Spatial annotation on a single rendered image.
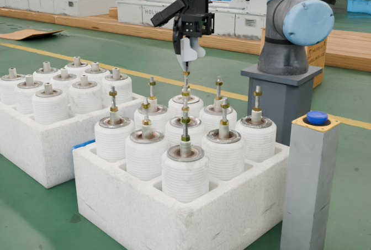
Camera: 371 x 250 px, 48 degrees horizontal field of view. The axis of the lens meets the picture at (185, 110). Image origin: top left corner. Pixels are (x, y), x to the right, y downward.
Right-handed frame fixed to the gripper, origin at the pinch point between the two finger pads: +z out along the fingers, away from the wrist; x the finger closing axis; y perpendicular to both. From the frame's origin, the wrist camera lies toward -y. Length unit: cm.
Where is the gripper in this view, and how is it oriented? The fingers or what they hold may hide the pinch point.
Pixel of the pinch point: (183, 65)
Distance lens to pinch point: 111.8
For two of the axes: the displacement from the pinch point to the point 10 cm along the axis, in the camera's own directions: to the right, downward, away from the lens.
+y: 8.6, 1.7, -4.8
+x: 5.1, -3.0, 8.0
